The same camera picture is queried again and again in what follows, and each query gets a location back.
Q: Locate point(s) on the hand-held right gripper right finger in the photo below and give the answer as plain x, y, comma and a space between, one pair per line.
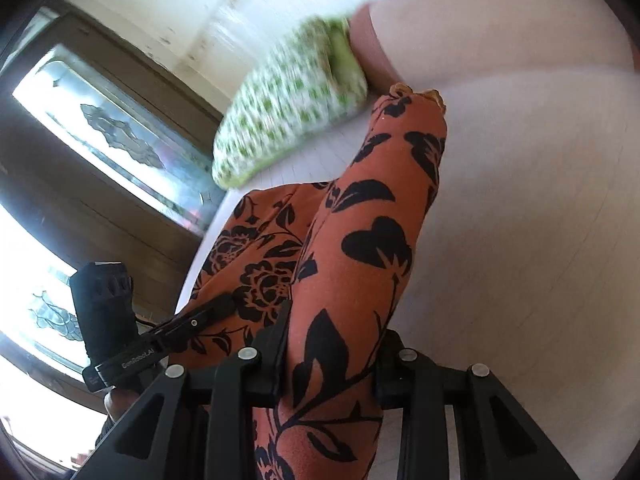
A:
390, 375

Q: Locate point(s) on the pink padded headboard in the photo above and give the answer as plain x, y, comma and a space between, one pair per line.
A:
475, 40

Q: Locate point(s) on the wooden door with patterned glass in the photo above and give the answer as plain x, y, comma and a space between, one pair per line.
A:
100, 125

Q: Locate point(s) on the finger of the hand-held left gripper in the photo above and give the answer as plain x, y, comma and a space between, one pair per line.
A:
195, 321

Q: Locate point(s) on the person's left hand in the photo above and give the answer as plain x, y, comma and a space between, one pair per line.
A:
120, 402

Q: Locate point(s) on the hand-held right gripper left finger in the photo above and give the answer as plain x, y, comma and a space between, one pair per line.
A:
272, 360

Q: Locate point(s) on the green patterned pillow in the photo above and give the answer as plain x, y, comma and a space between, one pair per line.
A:
290, 100

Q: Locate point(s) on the beige quilted mattress cover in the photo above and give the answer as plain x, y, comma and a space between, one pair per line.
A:
525, 235

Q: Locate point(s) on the orange black floral garment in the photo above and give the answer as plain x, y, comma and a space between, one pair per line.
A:
350, 260

